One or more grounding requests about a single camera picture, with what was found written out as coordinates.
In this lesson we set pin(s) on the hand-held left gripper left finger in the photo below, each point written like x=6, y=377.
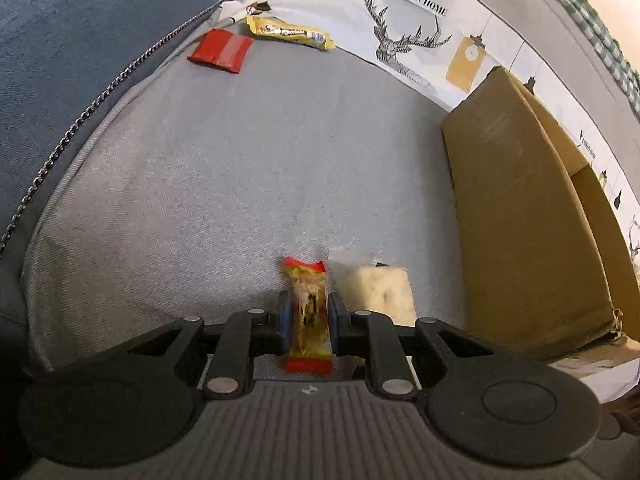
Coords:
x=285, y=325

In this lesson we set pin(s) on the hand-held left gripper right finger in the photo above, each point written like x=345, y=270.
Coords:
x=334, y=325

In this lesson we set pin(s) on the red and yellow snack packet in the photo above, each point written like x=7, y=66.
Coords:
x=309, y=310

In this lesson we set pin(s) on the brown cardboard box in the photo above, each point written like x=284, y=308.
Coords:
x=520, y=220

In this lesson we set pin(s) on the cream snack packet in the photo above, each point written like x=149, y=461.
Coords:
x=380, y=290

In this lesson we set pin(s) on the green checkered cloth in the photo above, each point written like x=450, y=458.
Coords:
x=595, y=25

